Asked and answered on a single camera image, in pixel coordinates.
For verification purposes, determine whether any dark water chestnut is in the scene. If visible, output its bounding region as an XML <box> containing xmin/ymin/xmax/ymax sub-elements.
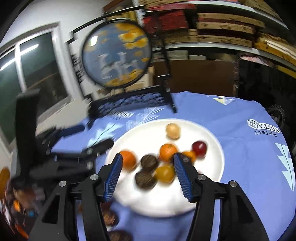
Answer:
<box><xmin>102</xmin><ymin>210</ymin><xmax>119</xmax><ymax>226</ymax></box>
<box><xmin>140</xmin><ymin>154</ymin><xmax>159</xmax><ymax>172</ymax></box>
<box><xmin>108</xmin><ymin>230</ymin><xmax>133</xmax><ymax>241</ymax></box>
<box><xmin>135</xmin><ymin>171</ymin><xmax>158</xmax><ymax>190</ymax></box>

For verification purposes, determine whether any orange cherry tomato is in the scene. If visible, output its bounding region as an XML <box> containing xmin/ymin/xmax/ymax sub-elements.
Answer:
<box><xmin>182</xmin><ymin>151</ymin><xmax>197</xmax><ymax>164</ymax></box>
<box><xmin>155</xmin><ymin>165</ymin><xmax>176</xmax><ymax>184</ymax></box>

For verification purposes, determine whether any orange tangerine with stem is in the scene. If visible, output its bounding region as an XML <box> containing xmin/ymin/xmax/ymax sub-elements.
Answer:
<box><xmin>159</xmin><ymin>143</ymin><xmax>178</xmax><ymax>163</ymax></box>

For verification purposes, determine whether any red cherry tomato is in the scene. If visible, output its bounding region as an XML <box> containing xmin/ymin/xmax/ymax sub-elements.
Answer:
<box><xmin>192</xmin><ymin>141</ymin><xmax>207</xmax><ymax>159</ymax></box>

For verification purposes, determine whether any pale beige round fruit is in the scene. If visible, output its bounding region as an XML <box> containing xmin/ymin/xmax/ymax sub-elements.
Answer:
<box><xmin>166</xmin><ymin>123</ymin><xmax>181</xmax><ymax>140</ymax></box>

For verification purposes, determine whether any white round plate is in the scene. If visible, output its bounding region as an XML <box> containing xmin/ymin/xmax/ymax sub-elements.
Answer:
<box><xmin>105</xmin><ymin>119</ymin><xmax>225</xmax><ymax>217</ymax></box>

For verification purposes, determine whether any round deer screen ornament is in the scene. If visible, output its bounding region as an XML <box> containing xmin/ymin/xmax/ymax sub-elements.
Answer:
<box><xmin>66</xmin><ymin>5</ymin><xmax>177</xmax><ymax>128</ymax></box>

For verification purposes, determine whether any black panel behind table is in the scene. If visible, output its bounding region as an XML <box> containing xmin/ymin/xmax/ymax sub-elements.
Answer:
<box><xmin>234</xmin><ymin>58</ymin><xmax>296</xmax><ymax>121</ymax></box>

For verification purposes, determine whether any window with white frame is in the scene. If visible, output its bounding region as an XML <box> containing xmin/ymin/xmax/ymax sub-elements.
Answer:
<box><xmin>1</xmin><ymin>23</ymin><xmax>72</xmax><ymax>152</ymax></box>

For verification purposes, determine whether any white wall shelf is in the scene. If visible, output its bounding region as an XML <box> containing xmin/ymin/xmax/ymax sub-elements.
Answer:
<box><xmin>132</xmin><ymin>1</ymin><xmax>295</xmax><ymax>74</ymax></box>

